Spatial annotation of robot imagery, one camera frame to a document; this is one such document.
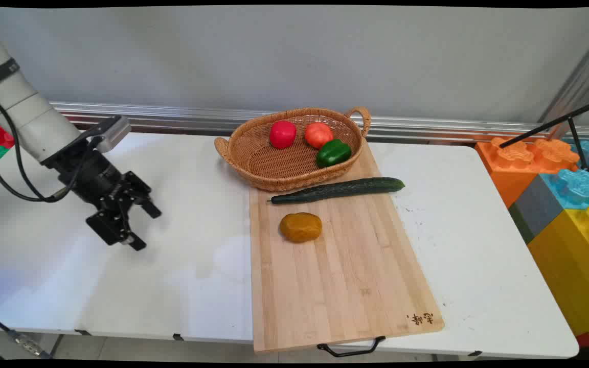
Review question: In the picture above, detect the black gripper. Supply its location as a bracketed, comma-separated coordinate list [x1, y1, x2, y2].
[42, 136, 162, 251]

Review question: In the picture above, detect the braided cable with connector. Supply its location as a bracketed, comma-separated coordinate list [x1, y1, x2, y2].
[0, 310, 54, 359]

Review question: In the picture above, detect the green bell pepper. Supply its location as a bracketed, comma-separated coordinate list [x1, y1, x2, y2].
[316, 139, 352, 169]

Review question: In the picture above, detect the woven wicker basket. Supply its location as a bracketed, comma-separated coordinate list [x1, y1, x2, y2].
[214, 106, 372, 193]

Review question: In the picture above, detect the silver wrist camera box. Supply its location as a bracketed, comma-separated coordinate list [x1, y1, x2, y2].
[89, 116, 132, 154]

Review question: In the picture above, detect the bamboo cutting board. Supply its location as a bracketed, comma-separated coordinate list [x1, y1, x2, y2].
[248, 142, 445, 354]

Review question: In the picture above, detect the yellow giant building block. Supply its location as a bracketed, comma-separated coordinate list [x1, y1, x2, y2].
[527, 205, 589, 358]

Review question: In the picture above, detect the blue giant building block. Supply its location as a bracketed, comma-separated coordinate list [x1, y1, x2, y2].
[539, 139, 589, 209]

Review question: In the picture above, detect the black tripod stand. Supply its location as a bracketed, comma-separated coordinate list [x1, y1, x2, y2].
[499, 97, 589, 178]

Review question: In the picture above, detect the orange giant building block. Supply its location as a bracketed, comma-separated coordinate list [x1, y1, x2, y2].
[474, 136, 580, 209]

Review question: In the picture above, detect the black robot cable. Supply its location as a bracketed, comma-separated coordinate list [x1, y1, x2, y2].
[0, 91, 102, 203]

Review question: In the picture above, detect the black metal board handle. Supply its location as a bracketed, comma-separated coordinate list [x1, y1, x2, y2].
[317, 336, 387, 358]

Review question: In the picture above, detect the grey giant building block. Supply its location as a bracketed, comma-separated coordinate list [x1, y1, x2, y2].
[508, 174, 564, 245]

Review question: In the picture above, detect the aluminium frame rail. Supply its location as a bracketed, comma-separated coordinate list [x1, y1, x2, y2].
[49, 101, 589, 144]

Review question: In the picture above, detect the dark green cucumber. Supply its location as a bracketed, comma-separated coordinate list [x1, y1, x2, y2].
[267, 177, 406, 205]

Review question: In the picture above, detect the brown-yellow potato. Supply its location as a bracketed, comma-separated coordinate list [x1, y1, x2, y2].
[279, 212, 323, 243]

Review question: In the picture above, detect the orange-red tomato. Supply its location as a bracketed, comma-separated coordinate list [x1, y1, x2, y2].
[304, 122, 334, 150]

